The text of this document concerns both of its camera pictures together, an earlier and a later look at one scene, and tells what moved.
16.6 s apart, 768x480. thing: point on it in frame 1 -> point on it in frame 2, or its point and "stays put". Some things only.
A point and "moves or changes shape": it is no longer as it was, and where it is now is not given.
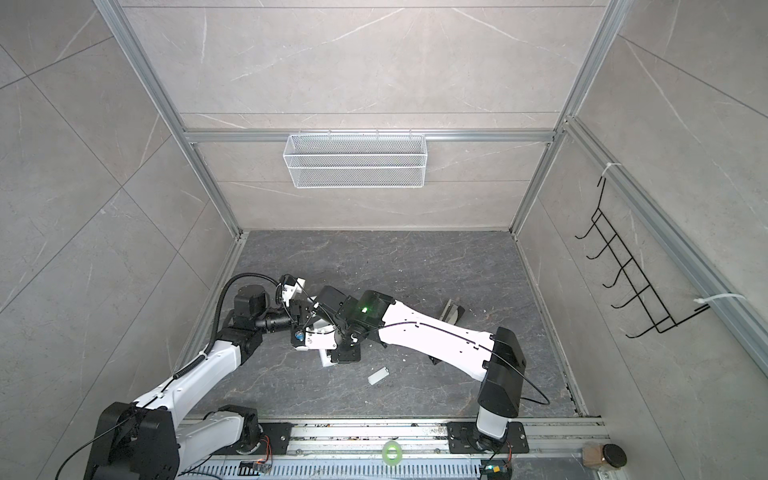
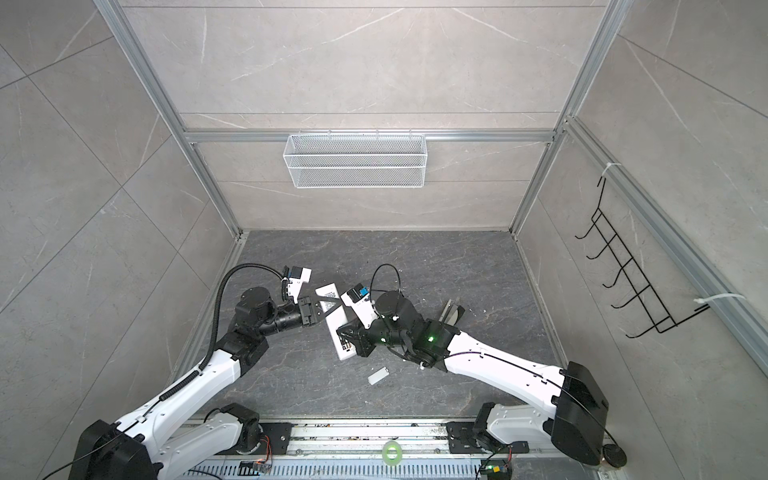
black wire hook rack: x=653 y=308 stays put
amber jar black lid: x=602 y=454 stays put
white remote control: x=321 y=338 moves or changes shape
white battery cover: x=383 y=372 stays put
